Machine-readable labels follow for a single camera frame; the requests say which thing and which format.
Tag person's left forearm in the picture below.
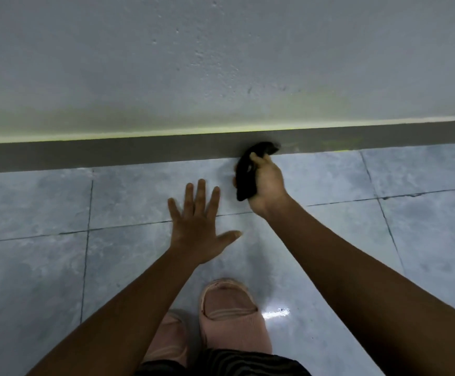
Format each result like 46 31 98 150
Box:
25 246 212 376

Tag person's left hand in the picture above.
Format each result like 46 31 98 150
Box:
167 179 243 267

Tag black grey striped shorts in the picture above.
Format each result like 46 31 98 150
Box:
135 348 313 376

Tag person's right forearm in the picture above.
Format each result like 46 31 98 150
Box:
258 195 455 376

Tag person's right hand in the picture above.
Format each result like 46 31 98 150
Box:
248 152 291 220

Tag grey baseboard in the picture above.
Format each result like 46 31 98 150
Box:
0 120 455 175

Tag black cleaning cloth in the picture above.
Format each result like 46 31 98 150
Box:
235 141 281 202

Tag pink slipper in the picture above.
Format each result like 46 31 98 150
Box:
143 311 191 367
199 278 272 355

